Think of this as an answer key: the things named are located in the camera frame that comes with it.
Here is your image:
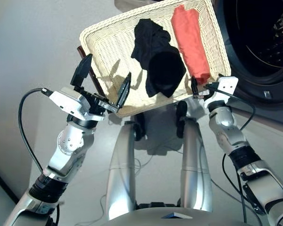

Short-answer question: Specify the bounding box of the black cloth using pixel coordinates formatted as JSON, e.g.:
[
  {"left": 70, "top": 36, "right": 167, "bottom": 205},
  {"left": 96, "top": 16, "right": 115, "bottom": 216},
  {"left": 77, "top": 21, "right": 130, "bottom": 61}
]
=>
[{"left": 131, "top": 18, "right": 187, "bottom": 98}]

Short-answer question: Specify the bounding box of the pale woven basket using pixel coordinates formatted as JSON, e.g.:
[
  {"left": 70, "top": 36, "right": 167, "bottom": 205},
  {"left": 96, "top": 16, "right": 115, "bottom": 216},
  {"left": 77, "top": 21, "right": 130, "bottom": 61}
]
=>
[{"left": 79, "top": 0, "right": 232, "bottom": 118}]

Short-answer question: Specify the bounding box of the grey washing machine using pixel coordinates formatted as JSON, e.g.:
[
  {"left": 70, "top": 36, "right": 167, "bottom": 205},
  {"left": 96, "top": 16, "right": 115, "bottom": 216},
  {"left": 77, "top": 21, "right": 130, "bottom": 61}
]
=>
[{"left": 212, "top": 0, "right": 283, "bottom": 125}]

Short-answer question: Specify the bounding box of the round washing machine door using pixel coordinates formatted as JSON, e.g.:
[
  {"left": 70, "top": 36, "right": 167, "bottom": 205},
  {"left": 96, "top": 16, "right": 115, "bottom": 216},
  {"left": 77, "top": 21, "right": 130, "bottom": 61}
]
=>
[{"left": 113, "top": 0, "right": 165, "bottom": 8}]

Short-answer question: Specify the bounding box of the dark brown wooden stand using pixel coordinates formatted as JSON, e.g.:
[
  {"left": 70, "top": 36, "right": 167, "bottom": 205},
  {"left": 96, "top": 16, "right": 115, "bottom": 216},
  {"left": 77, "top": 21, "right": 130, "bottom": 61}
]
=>
[{"left": 77, "top": 45, "right": 104, "bottom": 97}]

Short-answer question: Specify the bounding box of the orange-red cloth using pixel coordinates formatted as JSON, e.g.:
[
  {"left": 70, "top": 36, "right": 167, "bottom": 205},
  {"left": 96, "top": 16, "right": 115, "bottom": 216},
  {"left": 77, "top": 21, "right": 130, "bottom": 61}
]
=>
[{"left": 171, "top": 6, "right": 212, "bottom": 85}]

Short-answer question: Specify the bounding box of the silver robot torso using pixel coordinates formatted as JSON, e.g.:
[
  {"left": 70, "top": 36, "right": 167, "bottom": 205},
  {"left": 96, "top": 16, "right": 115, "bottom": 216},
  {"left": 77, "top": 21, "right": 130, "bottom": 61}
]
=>
[{"left": 107, "top": 202, "right": 250, "bottom": 226}]

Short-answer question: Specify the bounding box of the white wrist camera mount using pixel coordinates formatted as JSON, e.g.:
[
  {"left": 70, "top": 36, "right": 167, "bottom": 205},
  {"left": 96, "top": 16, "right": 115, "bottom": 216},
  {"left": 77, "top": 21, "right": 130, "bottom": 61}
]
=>
[
  {"left": 204, "top": 75, "right": 239, "bottom": 106},
  {"left": 48, "top": 86, "right": 92, "bottom": 120}
]

